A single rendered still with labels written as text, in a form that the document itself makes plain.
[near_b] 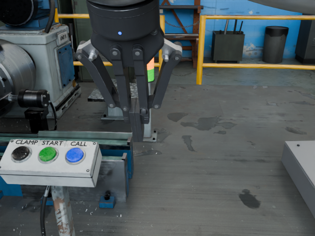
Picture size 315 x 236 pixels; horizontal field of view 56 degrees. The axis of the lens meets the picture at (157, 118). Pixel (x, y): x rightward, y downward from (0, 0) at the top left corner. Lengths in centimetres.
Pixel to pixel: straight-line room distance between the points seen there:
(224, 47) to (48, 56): 440
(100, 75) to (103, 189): 50
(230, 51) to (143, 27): 517
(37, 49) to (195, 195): 83
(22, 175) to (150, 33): 37
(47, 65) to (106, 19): 100
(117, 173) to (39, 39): 69
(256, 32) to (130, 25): 573
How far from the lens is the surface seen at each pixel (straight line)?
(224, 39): 541
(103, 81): 39
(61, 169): 55
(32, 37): 129
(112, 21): 30
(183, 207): 83
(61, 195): 63
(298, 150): 102
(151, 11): 31
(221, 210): 84
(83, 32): 406
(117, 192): 83
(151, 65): 103
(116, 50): 34
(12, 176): 60
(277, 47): 572
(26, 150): 59
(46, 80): 131
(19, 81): 110
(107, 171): 79
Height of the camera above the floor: 135
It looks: 25 degrees down
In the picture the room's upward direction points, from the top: straight up
